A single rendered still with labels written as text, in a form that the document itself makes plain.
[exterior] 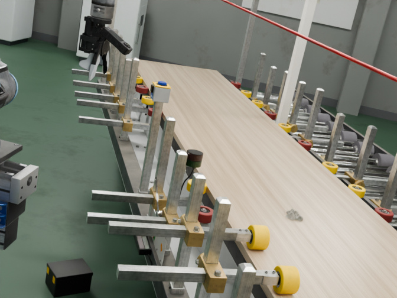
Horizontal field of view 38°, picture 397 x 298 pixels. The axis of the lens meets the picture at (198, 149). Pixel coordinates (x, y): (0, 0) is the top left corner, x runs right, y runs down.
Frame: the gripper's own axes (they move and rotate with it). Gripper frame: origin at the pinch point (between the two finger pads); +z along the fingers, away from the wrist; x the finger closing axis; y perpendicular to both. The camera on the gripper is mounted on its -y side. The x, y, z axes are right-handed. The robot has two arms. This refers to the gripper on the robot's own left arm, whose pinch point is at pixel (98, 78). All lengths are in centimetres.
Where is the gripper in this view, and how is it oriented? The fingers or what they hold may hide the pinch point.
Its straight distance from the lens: 202.3
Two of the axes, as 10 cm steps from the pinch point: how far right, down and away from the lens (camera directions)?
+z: -1.9, 9.3, 3.2
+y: -9.7, -2.3, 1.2
